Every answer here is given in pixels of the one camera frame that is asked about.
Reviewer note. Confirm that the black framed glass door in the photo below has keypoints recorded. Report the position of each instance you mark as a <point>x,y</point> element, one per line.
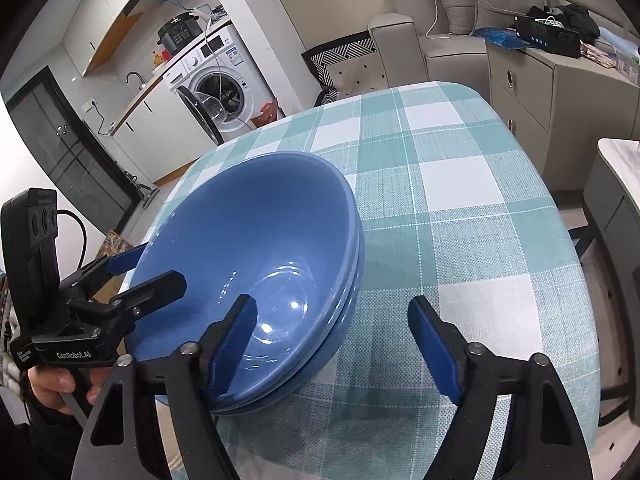
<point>65,160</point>

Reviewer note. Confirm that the black clothes pile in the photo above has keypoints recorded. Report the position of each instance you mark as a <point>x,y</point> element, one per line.
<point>580,22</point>

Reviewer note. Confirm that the person's left hand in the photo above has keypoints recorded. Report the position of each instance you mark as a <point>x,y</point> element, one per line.
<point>50,385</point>

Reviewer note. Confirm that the metal kitchen faucet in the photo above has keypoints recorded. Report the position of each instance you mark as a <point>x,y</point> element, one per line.
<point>142,82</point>

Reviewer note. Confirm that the blue plastic bag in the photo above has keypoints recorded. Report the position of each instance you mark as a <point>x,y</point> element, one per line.
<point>495,37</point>

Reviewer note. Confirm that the teal checked tablecloth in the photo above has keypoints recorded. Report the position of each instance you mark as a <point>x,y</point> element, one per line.
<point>450,185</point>

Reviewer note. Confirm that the grey sofa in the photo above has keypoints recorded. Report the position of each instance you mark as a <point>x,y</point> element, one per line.
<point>400,45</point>

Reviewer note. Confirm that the beige bedside cabinet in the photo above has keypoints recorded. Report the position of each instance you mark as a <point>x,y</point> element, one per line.
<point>530,105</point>

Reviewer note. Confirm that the stick vacuum cleaner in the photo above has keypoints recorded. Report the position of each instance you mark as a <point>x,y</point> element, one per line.
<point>150,194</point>

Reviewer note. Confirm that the black plastic basket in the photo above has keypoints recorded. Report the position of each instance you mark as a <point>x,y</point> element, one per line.
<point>550,40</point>

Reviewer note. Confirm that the brown patterned cardboard box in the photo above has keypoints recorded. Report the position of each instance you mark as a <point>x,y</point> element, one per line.
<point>116,245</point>

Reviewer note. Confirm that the black white patterned folding mat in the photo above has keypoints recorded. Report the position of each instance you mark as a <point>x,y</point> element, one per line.
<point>345,50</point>

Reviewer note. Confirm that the light blue pillow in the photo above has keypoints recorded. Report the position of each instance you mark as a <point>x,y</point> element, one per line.
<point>620,40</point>

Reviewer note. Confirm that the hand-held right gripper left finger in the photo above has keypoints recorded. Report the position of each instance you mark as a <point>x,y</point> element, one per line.
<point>232,350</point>

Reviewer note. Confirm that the black pressure cooker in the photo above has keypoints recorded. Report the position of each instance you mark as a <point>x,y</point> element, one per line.
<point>177,35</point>

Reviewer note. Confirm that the red cardboard box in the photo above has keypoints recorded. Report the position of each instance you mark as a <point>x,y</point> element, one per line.
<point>267,115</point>

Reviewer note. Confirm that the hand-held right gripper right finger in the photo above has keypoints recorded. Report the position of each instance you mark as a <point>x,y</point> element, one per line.
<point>432,350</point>

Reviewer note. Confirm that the green white tissue box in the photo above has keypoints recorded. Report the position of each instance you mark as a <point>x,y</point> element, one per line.
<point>630,67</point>

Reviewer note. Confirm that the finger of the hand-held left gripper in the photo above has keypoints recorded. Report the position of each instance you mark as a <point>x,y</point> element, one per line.
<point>160,287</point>
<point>122,262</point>

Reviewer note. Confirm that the white marble side table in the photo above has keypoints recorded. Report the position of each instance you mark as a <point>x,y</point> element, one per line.
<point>620,152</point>

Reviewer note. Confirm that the white wall cabinets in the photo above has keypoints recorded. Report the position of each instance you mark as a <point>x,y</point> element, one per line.
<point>100,15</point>

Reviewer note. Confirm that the pink printed packet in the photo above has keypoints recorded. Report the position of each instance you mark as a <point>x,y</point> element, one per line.
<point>597,55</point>

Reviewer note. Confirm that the white kitchen counter cabinet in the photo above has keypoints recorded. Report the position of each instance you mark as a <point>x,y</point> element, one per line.
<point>150,135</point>

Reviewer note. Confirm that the white washing machine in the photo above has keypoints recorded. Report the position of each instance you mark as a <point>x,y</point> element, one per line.
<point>257,87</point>

